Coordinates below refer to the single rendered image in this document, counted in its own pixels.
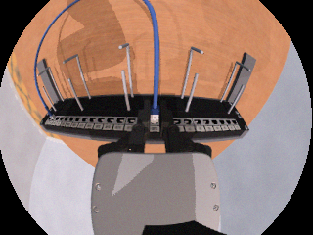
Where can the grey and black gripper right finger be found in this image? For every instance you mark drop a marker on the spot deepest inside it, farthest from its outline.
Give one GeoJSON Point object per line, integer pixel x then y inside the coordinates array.
{"type": "Point", "coordinates": [173, 139]}

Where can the blue patch cord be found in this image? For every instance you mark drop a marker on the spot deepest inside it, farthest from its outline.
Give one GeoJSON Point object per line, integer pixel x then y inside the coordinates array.
{"type": "Point", "coordinates": [156, 51]}

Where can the white cable plug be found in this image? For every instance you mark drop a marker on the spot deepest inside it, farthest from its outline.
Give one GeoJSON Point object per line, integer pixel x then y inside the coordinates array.
{"type": "Point", "coordinates": [154, 114]}

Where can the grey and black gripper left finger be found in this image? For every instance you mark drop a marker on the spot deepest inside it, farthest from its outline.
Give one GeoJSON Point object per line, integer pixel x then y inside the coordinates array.
{"type": "Point", "coordinates": [134, 140]}

